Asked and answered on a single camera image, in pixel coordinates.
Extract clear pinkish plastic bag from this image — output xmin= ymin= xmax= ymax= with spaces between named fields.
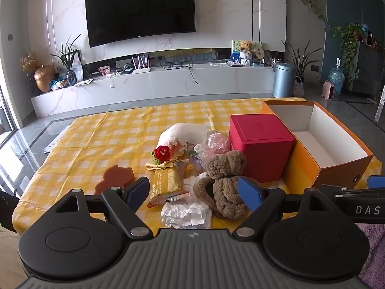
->
xmin=194 ymin=129 xmax=232 ymax=163

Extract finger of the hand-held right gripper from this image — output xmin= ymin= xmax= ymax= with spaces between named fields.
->
xmin=320 ymin=185 xmax=385 ymax=198
xmin=367 ymin=175 xmax=385 ymax=189

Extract orange cardboard box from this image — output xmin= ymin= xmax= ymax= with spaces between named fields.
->
xmin=261 ymin=100 xmax=374 ymax=191

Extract pink space heater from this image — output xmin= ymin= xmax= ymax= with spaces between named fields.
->
xmin=322 ymin=80 xmax=337 ymax=100

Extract crochet flower bouquet white wrap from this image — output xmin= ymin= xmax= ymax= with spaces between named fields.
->
xmin=146 ymin=123 xmax=211 ymax=171

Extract brown fuzzy plush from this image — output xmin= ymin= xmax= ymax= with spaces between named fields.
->
xmin=192 ymin=150 xmax=249 ymax=220

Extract red square box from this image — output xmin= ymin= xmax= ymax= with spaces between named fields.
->
xmin=229 ymin=114 xmax=295 ymax=184

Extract purple fluffy rug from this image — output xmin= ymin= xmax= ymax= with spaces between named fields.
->
xmin=358 ymin=223 xmax=385 ymax=289

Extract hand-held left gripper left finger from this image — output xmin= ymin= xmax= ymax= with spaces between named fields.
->
xmin=54 ymin=177 xmax=152 ymax=239

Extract black picture frame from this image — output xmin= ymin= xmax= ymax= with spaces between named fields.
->
xmin=71 ymin=50 xmax=83 ymax=73

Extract white router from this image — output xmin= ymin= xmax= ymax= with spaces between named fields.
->
xmin=131 ymin=53 xmax=152 ymax=75

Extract brown sponge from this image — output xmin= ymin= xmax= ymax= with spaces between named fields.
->
xmin=94 ymin=165 xmax=135 ymax=196

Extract white tissue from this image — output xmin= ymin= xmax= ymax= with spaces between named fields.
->
xmin=182 ymin=171 xmax=211 ymax=199
xmin=161 ymin=200 xmax=212 ymax=229

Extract woven basket bag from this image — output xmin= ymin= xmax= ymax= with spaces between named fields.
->
xmin=293 ymin=77 xmax=305 ymax=97

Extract colourful snack bags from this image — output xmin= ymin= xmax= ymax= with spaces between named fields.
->
xmin=50 ymin=78 xmax=69 ymax=90

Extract brown teddy bear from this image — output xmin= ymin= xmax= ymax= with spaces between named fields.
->
xmin=239 ymin=40 xmax=253 ymax=66

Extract silver trash can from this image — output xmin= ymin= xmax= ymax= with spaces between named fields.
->
xmin=272 ymin=62 xmax=297 ymax=98

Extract trailing pothos plant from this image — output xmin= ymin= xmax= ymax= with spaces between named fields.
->
xmin=325 ymin=22 xmax=366 ymax=82

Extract dark grey cabinet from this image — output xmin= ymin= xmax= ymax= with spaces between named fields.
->
xmin=350 ymin=40 xmax=385 ymax=97

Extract beige sofa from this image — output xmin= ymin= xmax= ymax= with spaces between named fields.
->
xmin=0 ymin=226 xmax=27 ymax=289

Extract black flat television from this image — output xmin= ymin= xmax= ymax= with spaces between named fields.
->
xmin=85 ymin=0 xmax=197 ymax=48

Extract long-leaf potted floor plant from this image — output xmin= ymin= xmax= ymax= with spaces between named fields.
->
xmin=280 ymin=39 xmax=324 ymax=82

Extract long-leaf plant in glass vase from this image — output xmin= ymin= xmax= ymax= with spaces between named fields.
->
xmin=51 ymin=34 xmax=82 ymax=86

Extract yellow checked tablecloth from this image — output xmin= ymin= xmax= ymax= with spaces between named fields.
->
xmin=12 ymin=98 xmax=384 ymax=235

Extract golden round vase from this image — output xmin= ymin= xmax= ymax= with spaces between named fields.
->
xmin=34 ymin=65 xmax=55 ymax=93

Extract white upright appliance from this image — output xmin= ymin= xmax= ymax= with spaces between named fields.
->
xmin=374 ymin=86 xmax=385 ymax=122

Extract blue water jug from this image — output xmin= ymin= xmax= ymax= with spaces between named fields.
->
xmin=328 ymin=58 xmax=346 ymax=95

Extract black cable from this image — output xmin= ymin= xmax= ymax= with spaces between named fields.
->
xmin=159 ymin=57 xmax=199 ymax=85

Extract white marble television console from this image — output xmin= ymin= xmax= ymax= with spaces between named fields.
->
xmin=30 ymin=62 xmax=280 ymax=118

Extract dried flower bunch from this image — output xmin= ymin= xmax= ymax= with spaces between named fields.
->
xmin=20 ymin=52 xmax=38 ymax=73

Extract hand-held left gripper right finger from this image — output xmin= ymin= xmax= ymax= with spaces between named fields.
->
xmin=233 ymin=176 xmax=334 ymax=238

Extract green picture card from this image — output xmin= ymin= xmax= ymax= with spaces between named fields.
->
xmin=231 ymin=40 xmax=263 ymax=64

